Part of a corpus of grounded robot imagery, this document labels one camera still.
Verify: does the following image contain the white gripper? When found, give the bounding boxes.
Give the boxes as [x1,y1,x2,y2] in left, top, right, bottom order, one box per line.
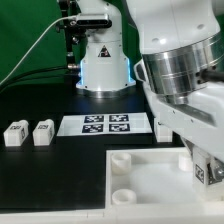
[134,60,224,162]

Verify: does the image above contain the white square tabletop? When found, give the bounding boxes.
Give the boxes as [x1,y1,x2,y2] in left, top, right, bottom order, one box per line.
[105,146,224,208]

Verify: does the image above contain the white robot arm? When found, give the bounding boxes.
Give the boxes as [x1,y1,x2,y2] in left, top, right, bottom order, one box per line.
[77,0,224,162]

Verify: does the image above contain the white L-shaped obstacle fence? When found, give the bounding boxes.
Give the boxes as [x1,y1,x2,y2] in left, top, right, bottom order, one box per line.
[0,202,224,224]

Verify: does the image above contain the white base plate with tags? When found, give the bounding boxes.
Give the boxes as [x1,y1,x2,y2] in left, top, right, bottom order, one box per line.
[57,112,152,137]

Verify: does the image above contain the black cables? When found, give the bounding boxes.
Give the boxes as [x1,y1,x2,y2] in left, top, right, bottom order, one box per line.
[0,65,78,93]

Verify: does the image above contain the black camera on mount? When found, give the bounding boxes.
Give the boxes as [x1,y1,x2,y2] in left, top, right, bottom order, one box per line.
[55,0,112,72]

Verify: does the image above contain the white cable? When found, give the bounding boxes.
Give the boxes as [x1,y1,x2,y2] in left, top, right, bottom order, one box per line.
[0,15,78,88]

